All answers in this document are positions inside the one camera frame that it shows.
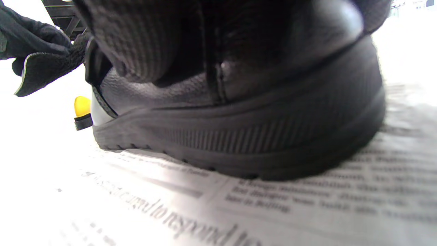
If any printed newspaper sheet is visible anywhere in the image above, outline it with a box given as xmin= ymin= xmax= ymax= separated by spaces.
xmin=0 ymin=82 xmax=437 ymax=246

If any white polishing cloth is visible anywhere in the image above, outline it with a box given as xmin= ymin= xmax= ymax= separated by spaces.
xmin=14 ymin=32 xmax=118 ymax=127

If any person's left hand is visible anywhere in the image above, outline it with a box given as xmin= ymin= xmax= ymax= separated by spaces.
xmin=0 ymin=7 xmax=74 ymax=76

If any black leather shoe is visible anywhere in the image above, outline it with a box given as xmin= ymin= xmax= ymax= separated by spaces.
xmin=84 ymin=0 xmax=387 ymax=181

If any person's right hand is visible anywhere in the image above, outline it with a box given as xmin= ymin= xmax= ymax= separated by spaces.
xmin=73 ymin=0 xmax=205 ymax=84

